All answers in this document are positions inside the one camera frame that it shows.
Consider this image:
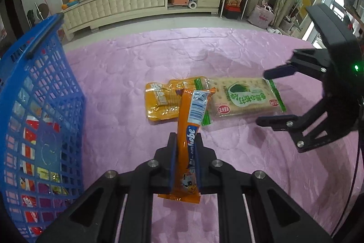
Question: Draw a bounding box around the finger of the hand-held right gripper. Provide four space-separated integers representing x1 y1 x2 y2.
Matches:
255 97 356 153
263 49 334 82

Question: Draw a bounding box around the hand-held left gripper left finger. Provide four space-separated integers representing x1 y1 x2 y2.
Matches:
35 132 178 243

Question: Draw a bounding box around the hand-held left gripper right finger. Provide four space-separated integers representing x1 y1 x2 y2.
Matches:
196 132 333 243

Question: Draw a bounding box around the long orange candy packet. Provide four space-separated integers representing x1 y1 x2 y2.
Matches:
158 88 217 204

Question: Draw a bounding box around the green cracker packet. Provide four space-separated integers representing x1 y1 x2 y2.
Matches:
194 76 287 126

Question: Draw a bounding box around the large red snack bag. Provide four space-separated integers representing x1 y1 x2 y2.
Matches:
18 115 69 195

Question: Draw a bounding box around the blue plastic basket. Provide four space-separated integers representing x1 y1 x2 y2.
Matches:
0 13 86 242

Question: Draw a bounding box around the pink white shopping bag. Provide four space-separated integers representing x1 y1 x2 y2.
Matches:
248 1 275 30

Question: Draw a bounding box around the yellow-orange snack pouch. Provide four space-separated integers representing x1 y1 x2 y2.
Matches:
145 78 197 122

